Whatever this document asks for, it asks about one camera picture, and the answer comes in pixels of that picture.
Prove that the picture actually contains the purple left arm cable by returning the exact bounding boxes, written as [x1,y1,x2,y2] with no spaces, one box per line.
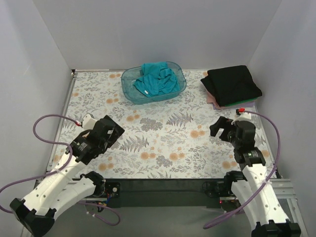
[0,114,121,227]

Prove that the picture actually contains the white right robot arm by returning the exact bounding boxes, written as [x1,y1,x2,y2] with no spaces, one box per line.
[210,115,301,237]

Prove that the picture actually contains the folded pink t shirt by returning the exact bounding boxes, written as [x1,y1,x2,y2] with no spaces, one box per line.
[206,91,217,105]

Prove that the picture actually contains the teal t shirt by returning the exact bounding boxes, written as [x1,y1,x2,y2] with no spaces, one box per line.
[133,62,180,97]

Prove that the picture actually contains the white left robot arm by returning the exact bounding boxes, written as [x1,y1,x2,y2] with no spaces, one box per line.
[10,114,124,237]

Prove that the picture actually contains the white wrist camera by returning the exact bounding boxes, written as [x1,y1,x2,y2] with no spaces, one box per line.
[76,114,97,130]
[232,108,251,124]

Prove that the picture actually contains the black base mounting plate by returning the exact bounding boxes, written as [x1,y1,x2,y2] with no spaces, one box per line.
[102,179,240,212]

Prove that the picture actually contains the floral table mat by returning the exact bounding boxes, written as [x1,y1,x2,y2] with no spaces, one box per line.
[66,70,239,179]

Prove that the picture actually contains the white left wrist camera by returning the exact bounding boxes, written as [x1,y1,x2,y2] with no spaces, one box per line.
[76,114,97,130]

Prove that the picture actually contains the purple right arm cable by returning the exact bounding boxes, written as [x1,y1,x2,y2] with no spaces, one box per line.
[202,111,282,230]

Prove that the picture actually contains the folded lilac t shirt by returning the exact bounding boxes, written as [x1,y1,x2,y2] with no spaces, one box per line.
[211,101,255,110]

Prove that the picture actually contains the clear blue plastic basket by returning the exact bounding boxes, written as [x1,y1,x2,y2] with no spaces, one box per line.
[121,62,187,105]

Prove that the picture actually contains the black t shirt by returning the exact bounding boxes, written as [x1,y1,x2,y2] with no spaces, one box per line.
[201,65,263,107]

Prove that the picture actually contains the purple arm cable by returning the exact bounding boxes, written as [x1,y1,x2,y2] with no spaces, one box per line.
[0,114,121,227]
[202,111,282,230]

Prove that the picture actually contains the folded green t shirt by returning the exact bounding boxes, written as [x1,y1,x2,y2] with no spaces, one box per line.
[225,97,258,107]

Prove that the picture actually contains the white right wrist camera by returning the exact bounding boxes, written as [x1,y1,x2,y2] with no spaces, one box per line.
[232,108,251,124]

